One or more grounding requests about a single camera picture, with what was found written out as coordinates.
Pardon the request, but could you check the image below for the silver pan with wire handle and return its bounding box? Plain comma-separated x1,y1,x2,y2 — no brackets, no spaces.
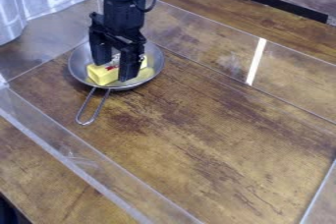
68,42,165,126

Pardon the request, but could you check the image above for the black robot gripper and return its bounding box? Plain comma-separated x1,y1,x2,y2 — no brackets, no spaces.
89,0,147,82

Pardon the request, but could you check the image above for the yellow butter block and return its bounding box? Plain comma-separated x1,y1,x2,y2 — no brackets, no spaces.
87,54,153,85

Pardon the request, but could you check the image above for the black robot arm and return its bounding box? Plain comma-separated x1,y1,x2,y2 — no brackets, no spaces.
89,0,156,82

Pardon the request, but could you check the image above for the clear acrylic barrier wall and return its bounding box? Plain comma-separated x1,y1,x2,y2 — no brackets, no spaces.
0,0,336,224

